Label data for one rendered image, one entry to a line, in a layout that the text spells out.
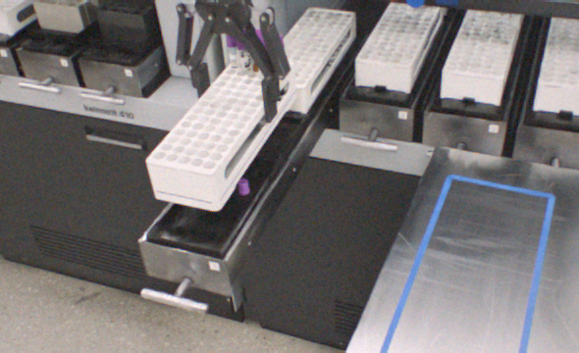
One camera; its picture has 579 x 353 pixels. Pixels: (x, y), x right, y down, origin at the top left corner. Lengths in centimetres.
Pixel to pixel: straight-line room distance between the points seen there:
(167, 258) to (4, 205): 105
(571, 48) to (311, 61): 45
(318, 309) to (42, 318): 83
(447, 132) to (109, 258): 101
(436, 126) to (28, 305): 135
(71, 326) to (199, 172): 120
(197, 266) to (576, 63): 70
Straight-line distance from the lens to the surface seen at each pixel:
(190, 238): 92
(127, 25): 143
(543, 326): 82
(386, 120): 119
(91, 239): 183
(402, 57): 120
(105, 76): 143
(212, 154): 89
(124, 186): 161
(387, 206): 131
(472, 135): 117
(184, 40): 98
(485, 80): 115
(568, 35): 131
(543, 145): 116
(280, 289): 160
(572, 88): 115
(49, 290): 212
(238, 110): 98
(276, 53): 92
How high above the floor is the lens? 144
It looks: 38 degrees down
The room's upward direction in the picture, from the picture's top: 4 degrees counter-clockwise
